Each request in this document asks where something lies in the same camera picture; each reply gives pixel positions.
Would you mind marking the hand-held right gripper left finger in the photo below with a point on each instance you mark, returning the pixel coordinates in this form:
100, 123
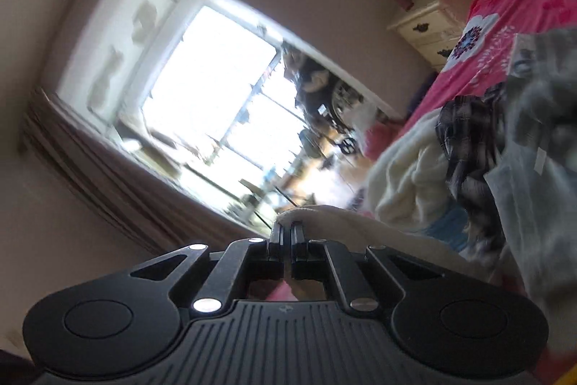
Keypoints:
277, 245

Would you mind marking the beige curtain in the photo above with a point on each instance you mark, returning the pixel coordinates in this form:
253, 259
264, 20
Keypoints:
112, 177

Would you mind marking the blue garment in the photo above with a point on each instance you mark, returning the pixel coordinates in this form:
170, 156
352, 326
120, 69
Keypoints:
446, 227

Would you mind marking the dark plaid shirt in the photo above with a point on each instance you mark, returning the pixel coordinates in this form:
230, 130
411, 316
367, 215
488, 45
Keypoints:
469, 141

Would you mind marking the white sweatshirt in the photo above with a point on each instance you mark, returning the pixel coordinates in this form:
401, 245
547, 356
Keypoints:
360, 231

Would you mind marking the wheelchair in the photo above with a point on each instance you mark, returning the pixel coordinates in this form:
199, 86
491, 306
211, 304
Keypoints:
329, 96

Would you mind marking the large bright window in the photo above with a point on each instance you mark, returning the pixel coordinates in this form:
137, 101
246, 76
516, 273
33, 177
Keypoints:
216, 74

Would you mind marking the pink floral blanket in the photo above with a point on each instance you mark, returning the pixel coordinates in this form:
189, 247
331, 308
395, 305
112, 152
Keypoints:
496, 6

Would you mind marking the light grey garment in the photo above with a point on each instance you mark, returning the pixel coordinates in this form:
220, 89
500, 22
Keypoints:
541, 186

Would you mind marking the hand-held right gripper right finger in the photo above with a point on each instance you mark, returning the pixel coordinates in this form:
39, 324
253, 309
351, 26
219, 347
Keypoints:
298, 245

